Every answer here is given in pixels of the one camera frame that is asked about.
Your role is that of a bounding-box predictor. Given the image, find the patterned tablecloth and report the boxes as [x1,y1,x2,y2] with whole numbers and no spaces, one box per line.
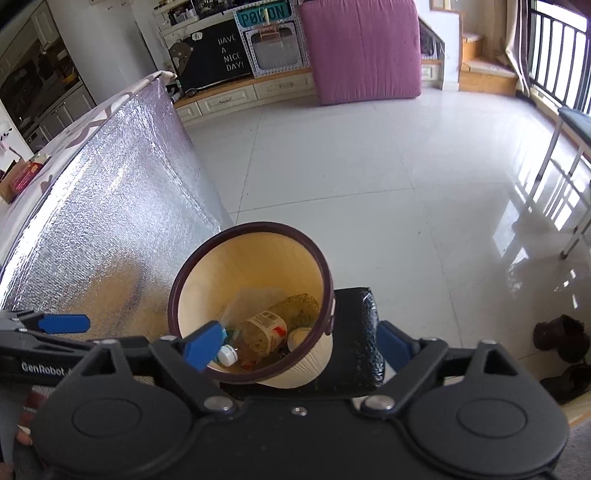
[0,69,178,278]

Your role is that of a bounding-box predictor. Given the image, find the teal plate sign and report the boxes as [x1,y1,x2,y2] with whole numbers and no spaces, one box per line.
[233,2,292,31]

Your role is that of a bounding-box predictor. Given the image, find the pink mattress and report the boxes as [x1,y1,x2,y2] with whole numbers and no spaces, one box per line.
[298,0,423,106]

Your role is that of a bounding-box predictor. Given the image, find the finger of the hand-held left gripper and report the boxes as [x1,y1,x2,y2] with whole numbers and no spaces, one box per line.
[0,329,95,354]
[0,310,91,334]

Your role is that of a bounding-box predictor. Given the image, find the cluttered wall shelf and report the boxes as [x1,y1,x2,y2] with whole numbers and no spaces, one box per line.
[154,0,241,27]

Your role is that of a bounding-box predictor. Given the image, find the cream drawer cabinet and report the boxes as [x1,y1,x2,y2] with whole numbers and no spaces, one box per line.
[173,67,319,125]

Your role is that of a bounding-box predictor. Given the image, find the wood pattern trash bin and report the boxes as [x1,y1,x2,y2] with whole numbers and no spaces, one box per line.
[167,222,335,388]

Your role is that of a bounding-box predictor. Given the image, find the white stair side panel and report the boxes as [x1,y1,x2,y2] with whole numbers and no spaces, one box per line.
[418,9,465,91]

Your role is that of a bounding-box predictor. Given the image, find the white paper cup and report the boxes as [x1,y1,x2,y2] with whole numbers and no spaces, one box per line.
[287,327,315,354]

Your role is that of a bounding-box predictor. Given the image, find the brown cardboard box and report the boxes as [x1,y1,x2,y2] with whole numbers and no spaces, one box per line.
[0,158,25,205]

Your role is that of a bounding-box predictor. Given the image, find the beige curtain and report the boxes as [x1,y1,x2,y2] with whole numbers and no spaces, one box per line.
[503,0,536,97]

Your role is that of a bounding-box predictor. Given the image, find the dark brown shoe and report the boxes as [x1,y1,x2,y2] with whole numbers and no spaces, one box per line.
[540,362,591,405]
[533,315,591,363]

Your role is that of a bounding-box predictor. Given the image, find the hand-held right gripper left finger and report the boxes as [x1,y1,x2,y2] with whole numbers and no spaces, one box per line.
[90,320,237,412]

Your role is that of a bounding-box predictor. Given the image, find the white legged chair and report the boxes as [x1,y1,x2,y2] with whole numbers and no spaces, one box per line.
[538,105,591,259]

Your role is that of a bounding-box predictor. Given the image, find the olive speckled wrapper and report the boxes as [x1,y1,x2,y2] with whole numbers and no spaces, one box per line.
[272,293,321,331]

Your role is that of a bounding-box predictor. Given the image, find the light wooden furniture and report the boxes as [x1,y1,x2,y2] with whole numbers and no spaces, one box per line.
[561,392,591,426]

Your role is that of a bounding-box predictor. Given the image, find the labelled plastic bottle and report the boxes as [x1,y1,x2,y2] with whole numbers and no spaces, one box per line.
[216,310,290,370]

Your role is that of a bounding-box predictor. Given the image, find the black window railing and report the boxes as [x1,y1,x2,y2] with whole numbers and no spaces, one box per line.
[526,0,591,116]

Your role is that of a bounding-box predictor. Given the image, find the black sign board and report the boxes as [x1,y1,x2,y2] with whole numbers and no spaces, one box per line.
[178,18,254,91]

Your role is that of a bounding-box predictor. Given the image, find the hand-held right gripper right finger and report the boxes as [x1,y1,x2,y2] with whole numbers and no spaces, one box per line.
[359,320,514,412]

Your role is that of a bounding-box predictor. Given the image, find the silver foil insulation sheet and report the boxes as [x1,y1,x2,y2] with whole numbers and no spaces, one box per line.
[0,76,234,342]

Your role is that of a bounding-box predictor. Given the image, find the wooden steps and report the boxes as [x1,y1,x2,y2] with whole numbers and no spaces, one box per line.
[459,32,520,97]

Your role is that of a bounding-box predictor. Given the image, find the grey riveted frame screen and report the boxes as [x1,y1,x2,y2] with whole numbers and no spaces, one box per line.
[242,21,310,78]

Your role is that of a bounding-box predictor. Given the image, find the white glass door cabinet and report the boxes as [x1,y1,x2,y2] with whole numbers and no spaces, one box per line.
[0,0,99,154]

